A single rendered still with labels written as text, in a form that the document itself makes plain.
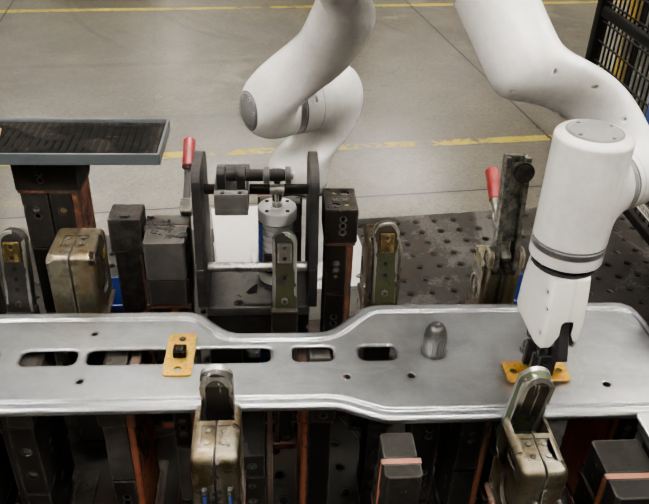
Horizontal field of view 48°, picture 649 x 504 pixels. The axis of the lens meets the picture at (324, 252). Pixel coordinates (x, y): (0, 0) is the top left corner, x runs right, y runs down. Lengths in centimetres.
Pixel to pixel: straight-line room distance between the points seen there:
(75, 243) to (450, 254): 97
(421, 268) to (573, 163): 96
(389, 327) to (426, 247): 77
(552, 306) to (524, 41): 30
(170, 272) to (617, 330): 65
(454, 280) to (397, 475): 88
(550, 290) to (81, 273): 63
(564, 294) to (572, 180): 14
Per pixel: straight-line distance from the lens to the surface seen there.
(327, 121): 136
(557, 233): 85
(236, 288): 118
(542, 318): 91
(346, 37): 116
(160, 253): 110
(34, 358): 106
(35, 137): 126
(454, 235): 186
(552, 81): 87
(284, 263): 106
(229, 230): 165
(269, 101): 129
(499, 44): 86
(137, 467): 108
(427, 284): 167
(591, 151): 80
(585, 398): 101
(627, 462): 98
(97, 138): 123
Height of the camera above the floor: 165
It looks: 33 degrees down
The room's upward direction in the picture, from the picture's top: 2 degrees clockwise
